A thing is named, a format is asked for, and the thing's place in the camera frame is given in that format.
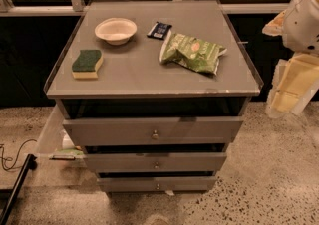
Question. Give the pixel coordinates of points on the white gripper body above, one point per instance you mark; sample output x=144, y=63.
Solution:
x=301, y=25

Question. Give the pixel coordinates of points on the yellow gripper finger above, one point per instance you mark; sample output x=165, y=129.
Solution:
x=275, y=26

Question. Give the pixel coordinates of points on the grey bottom drawer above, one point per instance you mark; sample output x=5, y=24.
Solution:
x=157, y=184

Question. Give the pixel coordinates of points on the grey drawer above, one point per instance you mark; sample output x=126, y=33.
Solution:
x=157, y=184
x=152, y=130
x=155, y=162

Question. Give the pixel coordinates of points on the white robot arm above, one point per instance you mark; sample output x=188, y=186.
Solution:
x=301, y=27

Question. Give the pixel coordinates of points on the grey top drawer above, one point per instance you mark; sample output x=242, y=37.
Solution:
x=152, y=130

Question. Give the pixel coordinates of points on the grey drawer cabinet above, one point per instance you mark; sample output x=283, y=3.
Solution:
x=132, y=83

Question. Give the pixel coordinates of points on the grey middle drawer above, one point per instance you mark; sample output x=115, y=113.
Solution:
x=155, y=162

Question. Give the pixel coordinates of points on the green chip bag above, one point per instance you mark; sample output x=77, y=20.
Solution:
x=192, y=53

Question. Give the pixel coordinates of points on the dark blue snack packet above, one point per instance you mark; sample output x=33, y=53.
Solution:
x=159, y=30

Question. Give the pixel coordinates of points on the white paper bowl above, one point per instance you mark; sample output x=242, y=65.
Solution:
x=116, y=31

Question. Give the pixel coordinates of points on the green yellow sponge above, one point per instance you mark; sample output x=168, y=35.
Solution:
x=87, y=64

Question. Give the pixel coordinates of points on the clear plastic bin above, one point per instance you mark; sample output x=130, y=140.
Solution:
x=54, y=145

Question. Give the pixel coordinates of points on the black metal bar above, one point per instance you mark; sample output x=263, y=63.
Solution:
x=9, y=196

